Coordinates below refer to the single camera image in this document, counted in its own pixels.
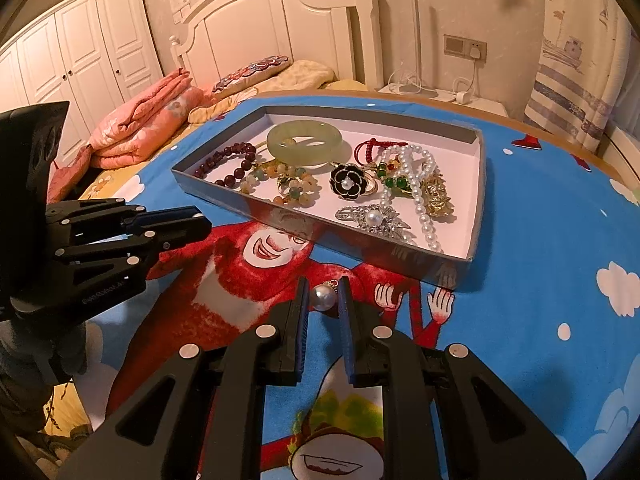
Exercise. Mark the white pole lamp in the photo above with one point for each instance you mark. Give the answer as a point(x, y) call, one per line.
point(407, 89)

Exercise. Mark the gold bangle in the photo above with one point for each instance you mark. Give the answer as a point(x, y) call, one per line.
point(259, 148)

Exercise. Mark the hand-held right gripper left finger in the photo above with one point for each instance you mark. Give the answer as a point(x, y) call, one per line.
point(300, 330)

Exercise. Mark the grey cardboard tray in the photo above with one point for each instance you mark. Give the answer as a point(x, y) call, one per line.
point(450, 230)

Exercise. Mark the white wooden headboard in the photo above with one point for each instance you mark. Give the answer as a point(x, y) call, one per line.
point(280, 35)

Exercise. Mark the person's left hand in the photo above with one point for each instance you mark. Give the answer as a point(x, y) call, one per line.
point(45, 350)

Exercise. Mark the floral pillow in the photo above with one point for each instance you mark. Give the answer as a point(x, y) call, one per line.
point(305, 72)

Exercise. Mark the white wardrobe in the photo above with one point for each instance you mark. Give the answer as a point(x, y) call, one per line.
point(80, 50)

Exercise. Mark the blue cartoon print tablecloth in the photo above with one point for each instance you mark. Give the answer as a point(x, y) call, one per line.
point(525, 310)

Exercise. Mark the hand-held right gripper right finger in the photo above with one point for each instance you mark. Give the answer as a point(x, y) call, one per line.
point(345, 330)

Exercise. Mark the silver pearl brooch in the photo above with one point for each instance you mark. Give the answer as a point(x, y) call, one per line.
point(372, 219)

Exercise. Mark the white power adapter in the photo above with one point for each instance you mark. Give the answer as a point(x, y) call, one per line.
point(463, 96)

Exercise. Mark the ship print curtain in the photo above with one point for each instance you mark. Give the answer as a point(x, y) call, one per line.
point(565, 85)

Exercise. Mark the black flower brooch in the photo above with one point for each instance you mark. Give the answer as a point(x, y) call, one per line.
point(347, 180)

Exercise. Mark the white wall control panel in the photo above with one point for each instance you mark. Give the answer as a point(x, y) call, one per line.
point(181, 5)

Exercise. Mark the gold ornate pendant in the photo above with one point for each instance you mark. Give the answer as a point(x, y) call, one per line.
point(440, 200)

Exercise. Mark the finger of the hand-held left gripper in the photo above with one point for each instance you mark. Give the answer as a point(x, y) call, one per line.
point(170, 213)
point(185, 232)

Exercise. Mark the person's left forearm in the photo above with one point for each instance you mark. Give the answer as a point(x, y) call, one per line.
point(20, 400)

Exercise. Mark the pink folded blanket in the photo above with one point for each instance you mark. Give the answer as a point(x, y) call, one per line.
point(145, 130)

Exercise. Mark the embroidered pillow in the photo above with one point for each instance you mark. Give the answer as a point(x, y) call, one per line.
point(250, 72)

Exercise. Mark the white charger plug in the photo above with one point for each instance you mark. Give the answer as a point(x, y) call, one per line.
point(476, 53)

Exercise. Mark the grey wall socket panel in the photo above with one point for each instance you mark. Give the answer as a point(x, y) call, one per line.
point(455, 45)

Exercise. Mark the white nightstand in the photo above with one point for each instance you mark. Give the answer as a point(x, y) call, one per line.
point(485, 105)

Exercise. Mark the pearl drop earring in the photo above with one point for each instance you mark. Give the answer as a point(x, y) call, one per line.
point(320, 298)

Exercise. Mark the green jade bangle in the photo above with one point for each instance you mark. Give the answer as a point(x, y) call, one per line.
point(305, 157)

